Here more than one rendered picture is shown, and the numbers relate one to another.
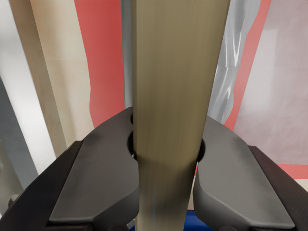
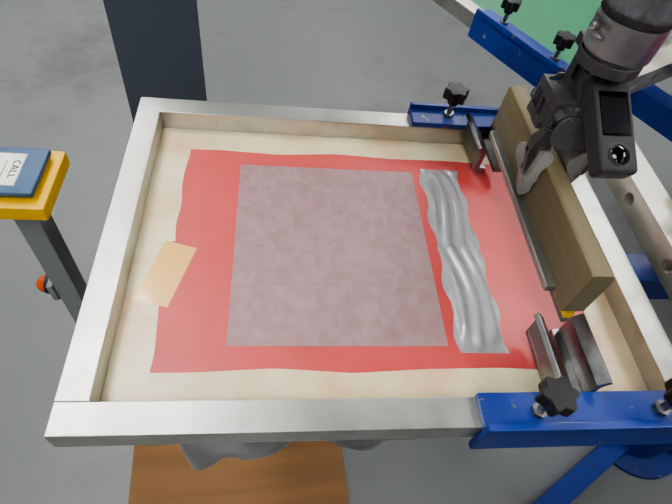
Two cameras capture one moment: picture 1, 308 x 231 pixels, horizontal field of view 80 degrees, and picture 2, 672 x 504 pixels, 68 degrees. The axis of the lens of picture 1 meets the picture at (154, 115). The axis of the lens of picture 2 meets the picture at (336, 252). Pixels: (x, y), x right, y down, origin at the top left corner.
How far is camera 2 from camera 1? 0.66 m
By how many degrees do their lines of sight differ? 11
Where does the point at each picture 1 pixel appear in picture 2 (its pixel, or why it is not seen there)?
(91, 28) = not seen: hidden behind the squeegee
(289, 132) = (364, 198)
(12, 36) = (609, 255)
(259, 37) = (432, 266)
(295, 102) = (375, 222)
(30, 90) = (595, 225)
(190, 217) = (439, 121)
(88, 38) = not seen: hidden behind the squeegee
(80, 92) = not seen: hidden behind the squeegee
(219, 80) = (451, 237)
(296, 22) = (409, 275)
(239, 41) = (448, 262)
